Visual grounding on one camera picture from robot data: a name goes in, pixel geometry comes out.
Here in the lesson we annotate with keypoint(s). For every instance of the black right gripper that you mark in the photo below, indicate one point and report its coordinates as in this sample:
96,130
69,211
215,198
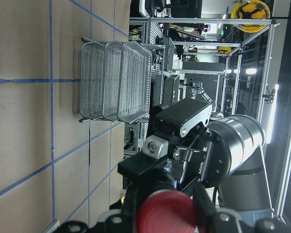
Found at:
202,156

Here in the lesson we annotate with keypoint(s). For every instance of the yellow hard hat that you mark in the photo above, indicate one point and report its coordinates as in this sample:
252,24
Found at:
250,9

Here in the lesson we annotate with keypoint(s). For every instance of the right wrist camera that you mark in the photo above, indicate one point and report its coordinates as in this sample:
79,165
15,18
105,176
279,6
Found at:
183,116

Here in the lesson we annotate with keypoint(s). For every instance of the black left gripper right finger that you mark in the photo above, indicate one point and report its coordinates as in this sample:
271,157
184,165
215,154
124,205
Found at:
205,209

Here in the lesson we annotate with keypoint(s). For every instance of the red emergency stop button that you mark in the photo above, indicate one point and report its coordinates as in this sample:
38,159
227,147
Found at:
160,207

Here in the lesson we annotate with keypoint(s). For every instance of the wire mesh shelf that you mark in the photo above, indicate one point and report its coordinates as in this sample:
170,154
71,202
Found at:
115,80

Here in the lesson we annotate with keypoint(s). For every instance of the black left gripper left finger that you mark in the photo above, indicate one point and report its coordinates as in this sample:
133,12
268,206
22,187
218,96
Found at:
130,208

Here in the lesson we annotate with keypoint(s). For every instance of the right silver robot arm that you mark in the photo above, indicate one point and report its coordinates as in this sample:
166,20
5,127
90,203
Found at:
246,188

